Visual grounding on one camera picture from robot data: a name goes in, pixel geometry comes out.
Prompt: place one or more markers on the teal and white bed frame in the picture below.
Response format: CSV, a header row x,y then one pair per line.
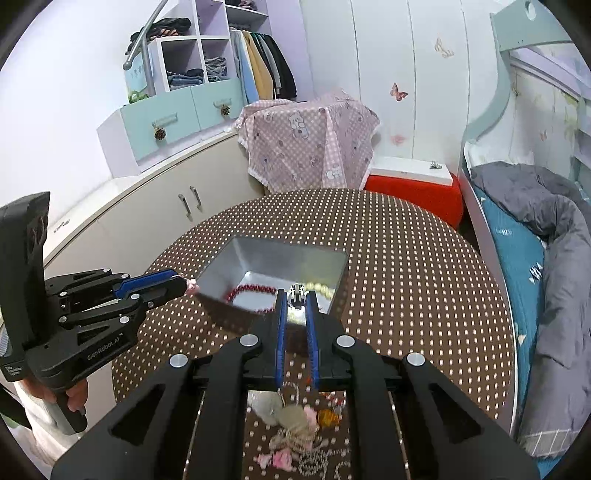
x,y
503,92

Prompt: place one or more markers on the folded grey clothes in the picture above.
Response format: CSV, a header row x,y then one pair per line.
x,y
216,69

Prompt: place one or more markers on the grey metal pole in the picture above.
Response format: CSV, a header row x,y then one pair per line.
x,y
147,60

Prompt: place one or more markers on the pink butterfly sticker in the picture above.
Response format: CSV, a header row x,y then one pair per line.
x,y
399,92

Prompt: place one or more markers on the person's white garment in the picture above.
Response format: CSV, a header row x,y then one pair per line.
x,y
39,424

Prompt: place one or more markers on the row of hanging clothes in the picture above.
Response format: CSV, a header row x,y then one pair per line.
x,y
263,64

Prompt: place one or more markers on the red stool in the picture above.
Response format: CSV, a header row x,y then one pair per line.
x,y
415,196

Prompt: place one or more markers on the white wardrobe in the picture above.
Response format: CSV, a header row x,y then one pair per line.
x,y
392,55

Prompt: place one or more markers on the teal bed sheet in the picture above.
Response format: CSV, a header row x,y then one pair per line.
x,y
512,258

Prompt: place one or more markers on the silver metal tin box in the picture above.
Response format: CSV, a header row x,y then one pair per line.
x,y
277,261

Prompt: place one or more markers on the black and white jewelry piece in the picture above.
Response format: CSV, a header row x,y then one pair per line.
x,y
296,291

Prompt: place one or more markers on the green toy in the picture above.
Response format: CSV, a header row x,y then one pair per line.
x,y
136,96

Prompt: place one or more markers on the black clothes heap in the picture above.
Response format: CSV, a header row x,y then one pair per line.
x,y
161,30

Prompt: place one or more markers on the pine cone drawer knob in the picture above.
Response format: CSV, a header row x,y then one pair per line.
x,y
160,134
226,110

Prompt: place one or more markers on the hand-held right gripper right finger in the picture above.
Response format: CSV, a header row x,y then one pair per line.
x,y
312,341

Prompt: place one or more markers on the person's left hand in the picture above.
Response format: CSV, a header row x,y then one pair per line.
x,y
77,397

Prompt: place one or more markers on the orange amber pendant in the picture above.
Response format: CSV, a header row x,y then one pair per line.
x,y
330,417

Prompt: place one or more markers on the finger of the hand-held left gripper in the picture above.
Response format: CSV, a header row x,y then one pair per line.
x,y
147,279
159,297

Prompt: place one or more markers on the pink checked bear cloth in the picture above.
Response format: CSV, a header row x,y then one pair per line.
x,y
300,147

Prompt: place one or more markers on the brown polka dot tablecloth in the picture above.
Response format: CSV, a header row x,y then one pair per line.
x,y
415,277

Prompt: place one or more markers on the folded blue jeans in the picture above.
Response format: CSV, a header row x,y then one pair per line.
x,y
184,79

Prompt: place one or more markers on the white cubby shelf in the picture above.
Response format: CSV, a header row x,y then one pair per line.
x,y
203,32

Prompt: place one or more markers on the white flat board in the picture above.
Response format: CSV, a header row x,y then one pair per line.
x,y
406,168

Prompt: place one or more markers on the pale butterfly sticker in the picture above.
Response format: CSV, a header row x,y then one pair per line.
x,y
443,47

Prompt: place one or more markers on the small pink flower charm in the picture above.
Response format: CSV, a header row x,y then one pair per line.
x,y
191,287

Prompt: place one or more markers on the white curved cabinet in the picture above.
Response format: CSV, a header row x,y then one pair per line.
x,y
138,207

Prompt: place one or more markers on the grey quilt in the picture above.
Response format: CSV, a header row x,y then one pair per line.
x,y
563,277

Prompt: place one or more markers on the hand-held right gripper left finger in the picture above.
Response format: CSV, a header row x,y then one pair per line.
x,y
280,341

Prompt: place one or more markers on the pile of mixed jewelry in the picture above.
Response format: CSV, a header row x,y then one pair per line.
x,y
295,420

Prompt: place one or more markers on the teal drawer unit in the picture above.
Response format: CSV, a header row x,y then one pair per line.
x,y
157,124

